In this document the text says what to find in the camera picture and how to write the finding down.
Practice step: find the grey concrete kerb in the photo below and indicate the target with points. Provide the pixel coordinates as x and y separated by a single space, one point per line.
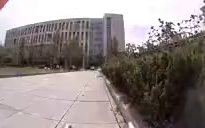
121 103

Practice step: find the grass strip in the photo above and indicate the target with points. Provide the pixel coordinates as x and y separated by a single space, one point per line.
16 71

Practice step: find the robot's own part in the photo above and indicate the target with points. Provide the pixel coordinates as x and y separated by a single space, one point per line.
68 126

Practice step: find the large grey curved building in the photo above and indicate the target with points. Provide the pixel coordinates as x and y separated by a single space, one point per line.
73 33

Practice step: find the row of bare trees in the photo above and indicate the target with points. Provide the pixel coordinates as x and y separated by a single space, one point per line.
50 55

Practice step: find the green hedge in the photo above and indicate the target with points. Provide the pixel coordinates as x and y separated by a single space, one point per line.
163 76

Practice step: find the grey concrete slab pavement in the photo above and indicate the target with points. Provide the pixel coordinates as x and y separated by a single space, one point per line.
46 100

